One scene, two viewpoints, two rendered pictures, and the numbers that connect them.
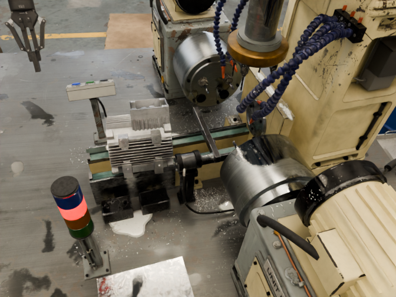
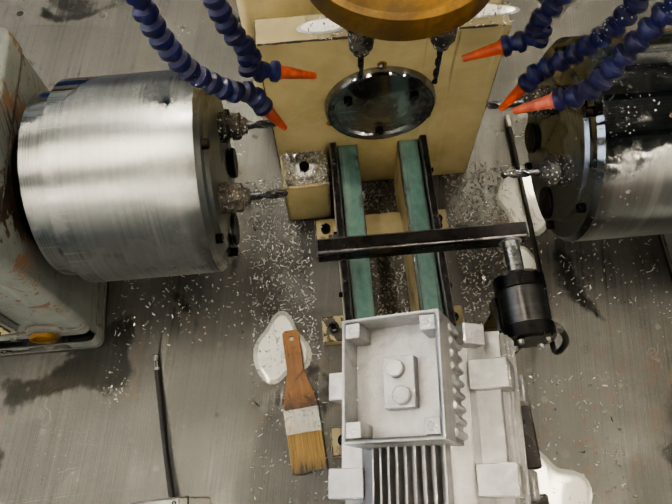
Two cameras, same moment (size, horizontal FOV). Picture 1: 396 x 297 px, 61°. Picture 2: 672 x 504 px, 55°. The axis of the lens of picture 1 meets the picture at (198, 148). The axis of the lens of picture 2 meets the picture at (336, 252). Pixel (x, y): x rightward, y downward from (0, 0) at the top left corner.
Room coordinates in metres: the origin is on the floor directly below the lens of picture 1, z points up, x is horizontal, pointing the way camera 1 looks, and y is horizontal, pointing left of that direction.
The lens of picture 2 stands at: (0.82, 0.31, 1.74)
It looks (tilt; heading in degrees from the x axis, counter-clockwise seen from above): 67 degrees down; 289
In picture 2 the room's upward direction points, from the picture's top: 4 degrees counter-clockwise
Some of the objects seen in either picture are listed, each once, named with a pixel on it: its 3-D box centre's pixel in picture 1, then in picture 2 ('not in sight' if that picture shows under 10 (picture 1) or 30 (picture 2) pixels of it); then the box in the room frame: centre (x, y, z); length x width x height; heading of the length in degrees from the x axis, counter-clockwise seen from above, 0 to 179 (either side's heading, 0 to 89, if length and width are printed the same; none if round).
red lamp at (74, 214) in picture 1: (72, 204); not in sight; (0.42, 0.29, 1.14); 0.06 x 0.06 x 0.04
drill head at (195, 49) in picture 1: (203, 62); (105, 180); (1.22, 0.01, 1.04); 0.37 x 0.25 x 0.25; 20
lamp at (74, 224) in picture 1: (76, 214); not in sight; (0.42, 0.29, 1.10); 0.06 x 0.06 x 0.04
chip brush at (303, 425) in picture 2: not in sight; (299, 399); (0.94, 0.17, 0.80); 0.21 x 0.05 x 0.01; 115
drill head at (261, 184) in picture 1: (273, 191); (653, 134); (0.58, -0.23, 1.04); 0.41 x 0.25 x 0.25; 20
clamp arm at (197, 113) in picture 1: (205, 132); (420, 243); (0.83, -0.02, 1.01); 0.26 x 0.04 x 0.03; 20
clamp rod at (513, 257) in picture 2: (203, 158); (515, 268); (0.71, -0.02, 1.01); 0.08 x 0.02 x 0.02; 110
